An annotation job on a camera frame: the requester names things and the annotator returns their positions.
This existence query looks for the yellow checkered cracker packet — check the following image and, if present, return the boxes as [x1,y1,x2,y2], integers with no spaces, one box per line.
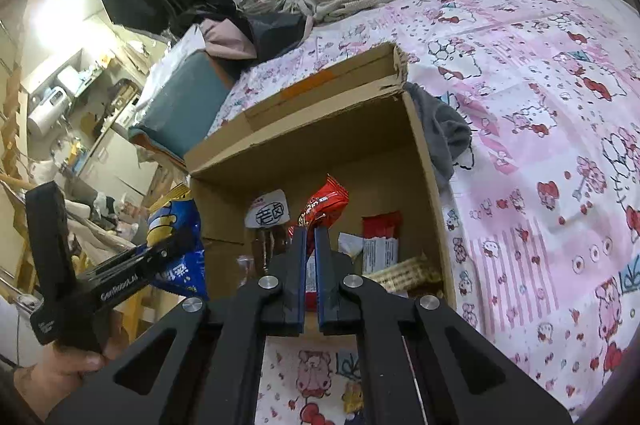
[370,255,444,296]

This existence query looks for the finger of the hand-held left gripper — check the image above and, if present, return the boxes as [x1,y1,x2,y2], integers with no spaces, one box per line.
[142,225,202,271]

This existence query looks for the teal cushion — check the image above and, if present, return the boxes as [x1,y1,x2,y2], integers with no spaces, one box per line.
[127,50,236,162]

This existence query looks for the person's left hand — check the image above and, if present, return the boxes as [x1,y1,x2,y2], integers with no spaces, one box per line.
[12,340,113,422]

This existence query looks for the pink printed blanket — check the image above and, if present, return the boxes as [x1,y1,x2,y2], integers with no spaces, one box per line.
[207,0,640,425]

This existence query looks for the pink cloth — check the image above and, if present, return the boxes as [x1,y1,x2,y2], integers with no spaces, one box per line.
[200,19,257,62]

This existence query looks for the dark brown snack packet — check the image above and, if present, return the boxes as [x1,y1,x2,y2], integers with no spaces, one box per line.
[245,189,294,277]

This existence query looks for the red and white snack packet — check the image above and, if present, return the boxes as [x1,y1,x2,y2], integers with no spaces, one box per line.
[361,211,403,274]

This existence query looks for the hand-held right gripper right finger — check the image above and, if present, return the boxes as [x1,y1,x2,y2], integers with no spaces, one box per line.
[314,225,574,425]

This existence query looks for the brown cardboard box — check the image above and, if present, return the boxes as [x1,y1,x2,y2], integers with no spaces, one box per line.
[184,42,459,336]

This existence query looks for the clear plastic wrap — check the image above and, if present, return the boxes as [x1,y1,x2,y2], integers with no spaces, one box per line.
[144,25,209,92]

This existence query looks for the black cloth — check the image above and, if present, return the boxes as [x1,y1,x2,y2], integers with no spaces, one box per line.
[245,12,314,62]

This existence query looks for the person's left forearm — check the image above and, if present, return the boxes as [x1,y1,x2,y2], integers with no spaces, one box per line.
[0,355,41,425]

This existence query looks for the white appliance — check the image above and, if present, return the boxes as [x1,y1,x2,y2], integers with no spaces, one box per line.
[27,87,71,136]

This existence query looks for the grey cloth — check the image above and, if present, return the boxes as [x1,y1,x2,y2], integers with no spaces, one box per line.
[405,82,474,194]

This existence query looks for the yellow and blue chip bag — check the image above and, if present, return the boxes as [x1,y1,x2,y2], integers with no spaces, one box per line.
[146,197,208,298]

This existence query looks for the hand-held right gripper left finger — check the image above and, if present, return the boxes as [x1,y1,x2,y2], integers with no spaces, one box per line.
[45,227,308,425]

